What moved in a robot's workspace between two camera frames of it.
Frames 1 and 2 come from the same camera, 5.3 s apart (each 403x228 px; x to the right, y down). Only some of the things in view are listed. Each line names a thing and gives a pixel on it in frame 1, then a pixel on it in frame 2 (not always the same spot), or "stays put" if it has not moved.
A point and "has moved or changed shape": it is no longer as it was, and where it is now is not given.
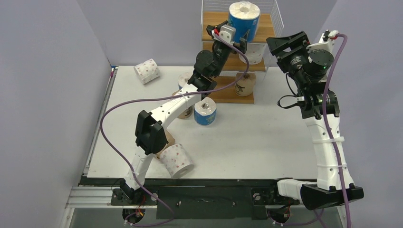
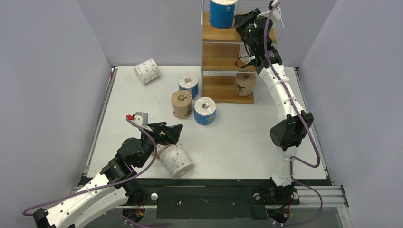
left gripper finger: x=210 y=28 -> x=172 y=132
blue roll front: x=244 y=15 has moved or changed shape
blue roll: x=205 y=111 stays put
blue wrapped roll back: x=183 y=79 stays put
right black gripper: x=289 y=47 -> x=244 y=20
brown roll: x=245 y=87 stays put
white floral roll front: x=177 y=161 stays put
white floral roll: x=147 y=71 stays put
